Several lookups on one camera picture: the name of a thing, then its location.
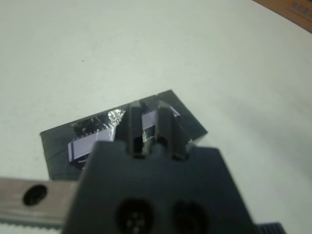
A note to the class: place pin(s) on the black box lid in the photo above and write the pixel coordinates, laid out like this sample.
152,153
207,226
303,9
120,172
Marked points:
61,151

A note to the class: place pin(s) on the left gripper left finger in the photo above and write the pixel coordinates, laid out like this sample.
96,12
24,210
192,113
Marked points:
134,131

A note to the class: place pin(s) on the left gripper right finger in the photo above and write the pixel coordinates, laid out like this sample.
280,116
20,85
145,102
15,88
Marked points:
170,131

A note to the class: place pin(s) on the printed cardboard box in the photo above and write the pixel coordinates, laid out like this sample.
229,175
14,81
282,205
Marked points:
297,12

